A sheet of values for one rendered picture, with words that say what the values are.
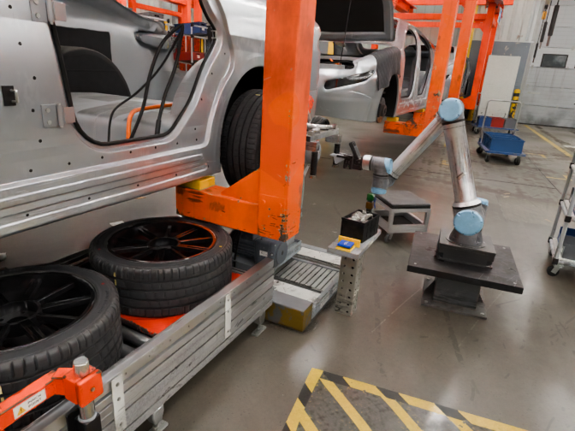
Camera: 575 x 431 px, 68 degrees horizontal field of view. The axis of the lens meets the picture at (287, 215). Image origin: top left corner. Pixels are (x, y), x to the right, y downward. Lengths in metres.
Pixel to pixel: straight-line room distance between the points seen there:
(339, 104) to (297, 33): 3.16
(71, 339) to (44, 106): 0.77
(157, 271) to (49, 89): 0.78
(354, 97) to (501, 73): 9.16
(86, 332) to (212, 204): 0.99
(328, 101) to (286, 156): 3.10
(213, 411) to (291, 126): 1.24
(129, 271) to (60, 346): 0.51
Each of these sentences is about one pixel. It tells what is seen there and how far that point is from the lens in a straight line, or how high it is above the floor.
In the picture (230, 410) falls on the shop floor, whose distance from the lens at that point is 1.91.
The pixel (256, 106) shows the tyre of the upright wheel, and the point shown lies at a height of 1.10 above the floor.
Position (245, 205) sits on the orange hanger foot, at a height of 0.66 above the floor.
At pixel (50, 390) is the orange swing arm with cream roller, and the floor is 0.47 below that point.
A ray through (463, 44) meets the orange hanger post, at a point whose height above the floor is 1.80.
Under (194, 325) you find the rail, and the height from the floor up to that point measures 0.35.
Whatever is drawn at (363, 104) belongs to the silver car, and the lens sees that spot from 5.08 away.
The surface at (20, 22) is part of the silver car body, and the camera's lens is 1.65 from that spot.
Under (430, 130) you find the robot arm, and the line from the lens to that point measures 2.60.
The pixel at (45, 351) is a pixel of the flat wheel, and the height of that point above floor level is 0.50.
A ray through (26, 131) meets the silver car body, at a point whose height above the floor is 1.08.
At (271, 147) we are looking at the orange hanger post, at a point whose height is 0.97.
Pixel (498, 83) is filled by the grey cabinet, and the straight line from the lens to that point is 13.84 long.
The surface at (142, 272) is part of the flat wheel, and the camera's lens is 1.86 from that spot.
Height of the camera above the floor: 1.34
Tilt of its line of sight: 20 degrees down
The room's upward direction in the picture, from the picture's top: 4 degrees clockwise
